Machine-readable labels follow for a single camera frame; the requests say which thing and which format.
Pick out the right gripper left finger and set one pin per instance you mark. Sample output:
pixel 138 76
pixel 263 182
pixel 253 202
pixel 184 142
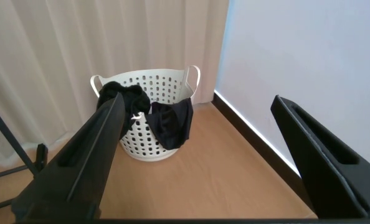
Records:
pixel 79 174

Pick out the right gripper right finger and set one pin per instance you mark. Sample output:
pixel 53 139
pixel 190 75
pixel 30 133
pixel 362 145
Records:
pixel 325 186

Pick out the black shorts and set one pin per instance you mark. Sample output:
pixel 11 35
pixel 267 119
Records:
pixel 135 99

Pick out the black clothes rack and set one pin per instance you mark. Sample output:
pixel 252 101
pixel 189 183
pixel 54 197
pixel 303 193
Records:
pixel 5 130

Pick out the white laundry basket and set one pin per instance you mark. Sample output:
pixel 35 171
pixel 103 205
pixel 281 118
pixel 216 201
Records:
pixel 160 84

